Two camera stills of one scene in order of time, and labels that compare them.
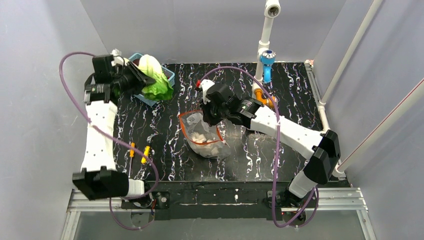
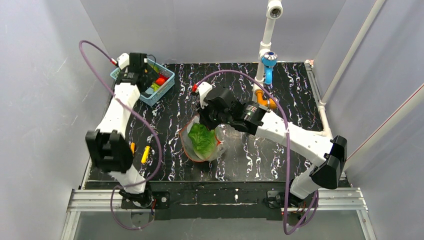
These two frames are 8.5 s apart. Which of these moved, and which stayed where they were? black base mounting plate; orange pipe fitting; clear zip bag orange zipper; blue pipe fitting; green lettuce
Moved: clear zip bag orange zipper; green lettuce
Stayed: black base mounting plate; orange pipe fitting; blue pipe fitting
